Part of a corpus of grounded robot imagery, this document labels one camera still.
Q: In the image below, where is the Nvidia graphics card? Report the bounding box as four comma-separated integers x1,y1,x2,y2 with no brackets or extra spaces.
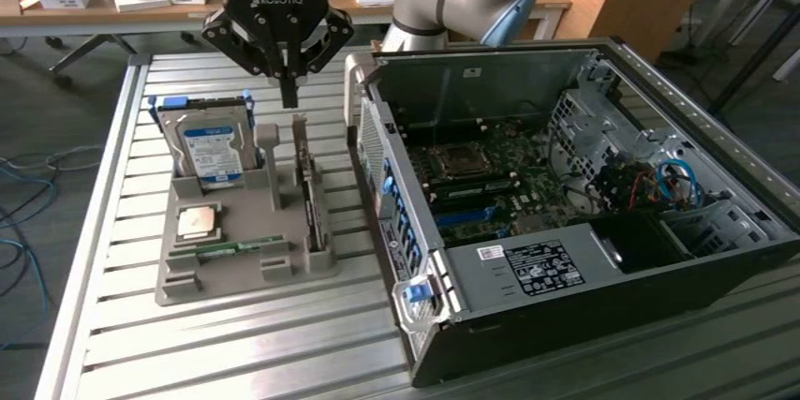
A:
290,112,333,254

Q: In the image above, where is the wooden desk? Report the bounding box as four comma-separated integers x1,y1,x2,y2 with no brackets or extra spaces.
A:
0,0,574,52

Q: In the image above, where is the hard disk in blue caddy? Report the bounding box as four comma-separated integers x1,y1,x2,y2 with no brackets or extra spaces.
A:
149,89,265,190

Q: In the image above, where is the CPU socket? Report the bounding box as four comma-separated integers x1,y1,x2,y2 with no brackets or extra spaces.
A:
430,141,499,177

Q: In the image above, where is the CPU chip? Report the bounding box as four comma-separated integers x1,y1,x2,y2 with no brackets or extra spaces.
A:
177,205,222,242

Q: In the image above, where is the grey printed parts rack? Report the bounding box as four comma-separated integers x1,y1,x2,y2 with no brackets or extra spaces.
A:
154,123,343,307

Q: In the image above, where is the blue expansion slot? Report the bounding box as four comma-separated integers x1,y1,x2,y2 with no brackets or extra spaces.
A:
437,209,503,229

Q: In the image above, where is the green RAM stick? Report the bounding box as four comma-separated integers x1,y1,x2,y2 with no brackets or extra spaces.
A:
169,235,285,260

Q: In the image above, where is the green motherboard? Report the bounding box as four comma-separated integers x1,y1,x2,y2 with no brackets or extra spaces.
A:
406,123,602,249

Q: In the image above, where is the wooden cabinet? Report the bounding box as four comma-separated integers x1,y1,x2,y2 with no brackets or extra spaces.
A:
535,0,729,65

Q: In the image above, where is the blue case latch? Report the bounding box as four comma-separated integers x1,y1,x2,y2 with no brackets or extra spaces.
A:
403,281,434,304

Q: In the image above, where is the grey power supply unit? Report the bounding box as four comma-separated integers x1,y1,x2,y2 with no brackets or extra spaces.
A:
445,224,627,312

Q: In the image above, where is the black plastic fan shroud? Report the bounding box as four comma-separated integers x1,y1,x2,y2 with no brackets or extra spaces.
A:
587,211,697,275

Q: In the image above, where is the black open PC case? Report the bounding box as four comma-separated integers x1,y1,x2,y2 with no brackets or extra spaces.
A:
343,37,800,390

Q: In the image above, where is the metal disk bay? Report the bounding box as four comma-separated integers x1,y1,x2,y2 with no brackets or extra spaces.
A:
659,200,774,259

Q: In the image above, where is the grey floor cable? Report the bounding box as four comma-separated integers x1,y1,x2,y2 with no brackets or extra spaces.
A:
0,144,106,172

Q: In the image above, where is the blue floor cable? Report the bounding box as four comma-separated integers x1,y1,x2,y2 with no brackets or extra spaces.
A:
0,156,59,350

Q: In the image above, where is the red wire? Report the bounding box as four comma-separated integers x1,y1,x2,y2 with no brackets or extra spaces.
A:
629,172,658,207

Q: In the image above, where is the blue SATA wire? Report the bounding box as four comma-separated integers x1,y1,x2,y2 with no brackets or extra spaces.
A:
659,158,707,210

